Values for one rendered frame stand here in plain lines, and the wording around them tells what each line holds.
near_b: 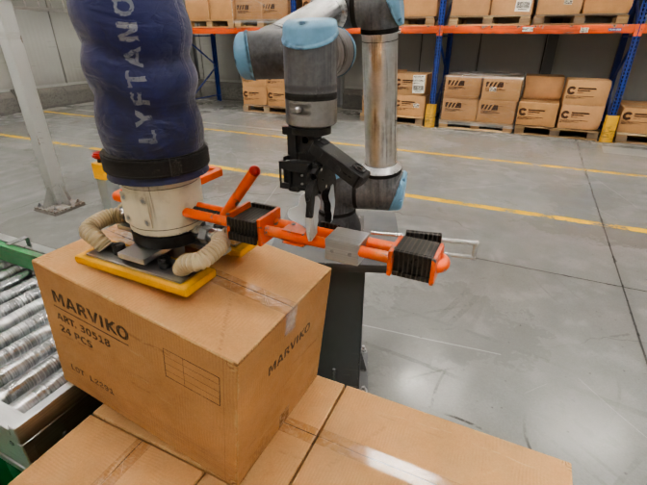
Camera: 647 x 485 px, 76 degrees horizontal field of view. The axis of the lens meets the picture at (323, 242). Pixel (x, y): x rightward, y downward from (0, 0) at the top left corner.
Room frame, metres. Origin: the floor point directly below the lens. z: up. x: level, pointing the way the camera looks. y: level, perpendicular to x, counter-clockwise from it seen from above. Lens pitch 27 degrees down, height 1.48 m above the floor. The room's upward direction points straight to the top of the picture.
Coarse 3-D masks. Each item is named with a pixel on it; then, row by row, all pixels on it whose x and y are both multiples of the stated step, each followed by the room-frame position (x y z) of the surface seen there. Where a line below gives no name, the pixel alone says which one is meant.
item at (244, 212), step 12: (252, 204) 0.86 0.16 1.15; (264, 204) 0.85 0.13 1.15; (228, 216) 0.79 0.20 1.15; (240, 216) 0.81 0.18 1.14; (252, 216) 0.81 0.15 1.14; (264, 216) 0.78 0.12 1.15; (276, 216) 0.82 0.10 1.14; (228, 228) 0.79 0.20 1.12; (240, 228) 0.78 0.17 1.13; (252, 228) 0.76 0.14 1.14; (240, 240) 0.77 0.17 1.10; (252, 240) 0.76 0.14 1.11; (264, 240) 0.77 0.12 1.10
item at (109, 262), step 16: (80, 256) 0.86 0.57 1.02; (96, 256) 0.85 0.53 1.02; (112, 256) 0.85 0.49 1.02; (160, 256) 0.81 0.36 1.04; (112, 272) 0.81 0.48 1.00; (128, 272) 0.79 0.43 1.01; (144, 272) 0.79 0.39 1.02; (160, 272) 0.78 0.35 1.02; (192, 272) 0.78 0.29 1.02; (208, 272) 0.79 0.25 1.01; (160, 288) 0.75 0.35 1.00; (176, 288) 0.73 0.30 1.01; (192, 288) 0.73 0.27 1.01
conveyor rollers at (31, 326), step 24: (0, 264) 1.65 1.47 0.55; (0, 288) 1.46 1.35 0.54; (24, 288) 1.47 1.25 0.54; (0, 312) 1.30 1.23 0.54; (24, 312) 1.29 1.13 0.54; (0, 336) 1.14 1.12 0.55; (24, 336) 1.14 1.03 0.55; (48, 336) 1.18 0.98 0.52; (0, 360) 1.04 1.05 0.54; (24, 360) 1.03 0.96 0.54; (48, 360) 1.02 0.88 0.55; (0, 384) 0.95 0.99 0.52; (24, 384) 0.93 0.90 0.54; (48, 384) 0.92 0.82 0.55; (24, 408) 0.84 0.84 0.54
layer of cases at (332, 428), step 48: (336, 384) 0.92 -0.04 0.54; (96, 432) 0.76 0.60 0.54; (144, 432) 0.76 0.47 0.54; (288, 432) 0.76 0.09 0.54; (336, 432) 0.76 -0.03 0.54; (384, 432) 0.76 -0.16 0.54; (432, 432) 0.76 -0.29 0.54; (480, 432) 0.76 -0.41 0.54; (48, 480) 0.62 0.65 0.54; (96, 480) 0.62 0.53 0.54; (144, 480) 0.62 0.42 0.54; (192, 480) 0.62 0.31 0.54; (288, 480) 0.62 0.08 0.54; (336, 480) 0.62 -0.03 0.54; (384, 480) 0.62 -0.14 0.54; (432, 480) 0.62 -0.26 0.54; (480, 480) 0.62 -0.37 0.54; (528, 480) 0.62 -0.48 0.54
